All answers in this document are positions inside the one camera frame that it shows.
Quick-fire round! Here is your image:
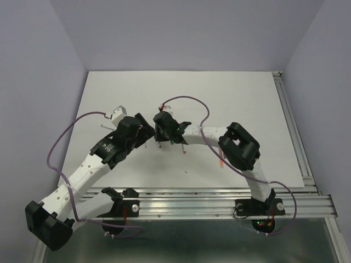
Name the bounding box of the orange tip tan marker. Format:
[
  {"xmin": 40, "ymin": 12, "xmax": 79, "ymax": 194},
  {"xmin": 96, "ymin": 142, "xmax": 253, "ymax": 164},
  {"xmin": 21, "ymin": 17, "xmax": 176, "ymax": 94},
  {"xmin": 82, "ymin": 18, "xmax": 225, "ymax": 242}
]
[{"xmin": 219, "ymin": 148, "xmax": 224, "ymax": 168}]

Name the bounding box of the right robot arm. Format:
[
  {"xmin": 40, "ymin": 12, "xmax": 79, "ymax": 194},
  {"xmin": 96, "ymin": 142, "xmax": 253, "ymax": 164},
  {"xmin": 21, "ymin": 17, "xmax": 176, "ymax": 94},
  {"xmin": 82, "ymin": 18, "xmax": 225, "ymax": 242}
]
[{"xmin": 153, "ymin": 111, "xmax": 275, "ymax": 214}]

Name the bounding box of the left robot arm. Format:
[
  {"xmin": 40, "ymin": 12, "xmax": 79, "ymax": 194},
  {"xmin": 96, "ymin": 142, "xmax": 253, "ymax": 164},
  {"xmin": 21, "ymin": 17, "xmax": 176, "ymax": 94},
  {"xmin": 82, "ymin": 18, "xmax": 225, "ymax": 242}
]
[{"xmin": 25, "ymin": 113, "xmax": 155, "ymax": 251}]

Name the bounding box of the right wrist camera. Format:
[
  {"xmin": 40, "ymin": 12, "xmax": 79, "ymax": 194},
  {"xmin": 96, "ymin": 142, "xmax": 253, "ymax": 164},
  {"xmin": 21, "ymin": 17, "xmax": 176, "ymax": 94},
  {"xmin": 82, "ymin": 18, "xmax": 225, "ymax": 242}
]
[{"xmin": 158, "ymin": 103, "xmax": 173, "ymax": 116}]

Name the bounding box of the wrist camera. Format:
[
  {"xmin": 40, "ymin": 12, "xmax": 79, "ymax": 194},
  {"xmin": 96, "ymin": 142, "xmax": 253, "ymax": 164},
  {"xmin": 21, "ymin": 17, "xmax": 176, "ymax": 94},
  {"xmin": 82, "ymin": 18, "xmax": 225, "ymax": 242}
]
[
  {"xmin": 158, "ymin": 103, "xmax": 173, "ymax": 116},
  {"xmin": 104, "ymin": 105, "xmax": 127, "ymax": 128}
]

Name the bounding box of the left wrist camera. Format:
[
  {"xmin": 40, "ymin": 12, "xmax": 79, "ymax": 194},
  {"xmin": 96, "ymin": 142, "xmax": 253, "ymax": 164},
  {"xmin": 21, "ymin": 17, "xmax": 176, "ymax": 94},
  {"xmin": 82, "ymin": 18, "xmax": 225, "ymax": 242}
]
[{"xmin": 104, "ymin": 105, "xmax": 127, "ymax": 128}]

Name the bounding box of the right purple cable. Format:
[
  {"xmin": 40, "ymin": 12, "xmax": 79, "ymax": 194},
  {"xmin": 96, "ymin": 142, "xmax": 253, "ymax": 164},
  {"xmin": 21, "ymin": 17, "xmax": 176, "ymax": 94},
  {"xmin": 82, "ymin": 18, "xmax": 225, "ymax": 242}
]
[{"xmin": 161, "ymin": 95, "xmax": 298, "ymax": 238}]

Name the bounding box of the aluminium side rail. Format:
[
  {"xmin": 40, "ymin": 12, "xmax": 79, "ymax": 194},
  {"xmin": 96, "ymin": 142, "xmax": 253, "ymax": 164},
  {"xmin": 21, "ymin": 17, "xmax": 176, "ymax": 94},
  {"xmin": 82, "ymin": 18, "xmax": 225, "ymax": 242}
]
[{"xmin": 272, "ymin": 71, "xmax": 319, "ymax": 194}]

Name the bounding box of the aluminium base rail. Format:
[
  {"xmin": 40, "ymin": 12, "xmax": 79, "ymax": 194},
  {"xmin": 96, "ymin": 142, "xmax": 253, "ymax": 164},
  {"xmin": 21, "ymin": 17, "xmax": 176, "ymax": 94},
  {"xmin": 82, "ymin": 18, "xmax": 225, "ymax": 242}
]
[{"xmin": 123, "ymin": 186, "xmax": 337, "ymax": 220}]

